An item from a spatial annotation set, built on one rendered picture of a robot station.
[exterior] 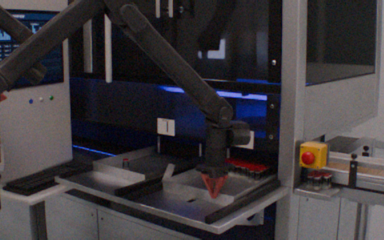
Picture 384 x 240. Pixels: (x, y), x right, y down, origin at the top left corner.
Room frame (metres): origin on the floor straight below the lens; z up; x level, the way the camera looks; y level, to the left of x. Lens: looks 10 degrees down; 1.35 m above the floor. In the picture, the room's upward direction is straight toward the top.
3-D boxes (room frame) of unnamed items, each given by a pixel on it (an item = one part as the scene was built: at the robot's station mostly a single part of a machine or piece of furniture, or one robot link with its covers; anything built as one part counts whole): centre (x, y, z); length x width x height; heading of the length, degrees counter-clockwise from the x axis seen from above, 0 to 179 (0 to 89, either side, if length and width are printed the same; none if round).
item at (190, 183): (1.44, -0.14, 0.90); 0.34 x 0.26 x 0.04; 143
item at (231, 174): (1.51, -0.19, 0.90); 0.18 x 0.02 x 0.05; 53
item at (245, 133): (1.28, -0.12, 1.11); 0.11 x 0.09 x 0.12; 115
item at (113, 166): (1.65, 0.13, 0.90); 0.34 x 0.26 x 0.04; 142
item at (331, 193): (1.40, -0.44, 0.87); 0.14 x 0.13 x 0.02; 142
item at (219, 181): (1.27, -0.09, 0.95); 0.07 x 0.07 x 0.09; 51
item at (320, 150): (1.38, -0.41, 0.99); 0.08 x 0.07 x 0.07; 142
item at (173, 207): (1.49, 0.04, 0.87); 0.70 x 0.48 x 0.02; 52
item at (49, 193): (1.74, 0.56, 0.79); 0.45 x 0.28 x 0.03; 152
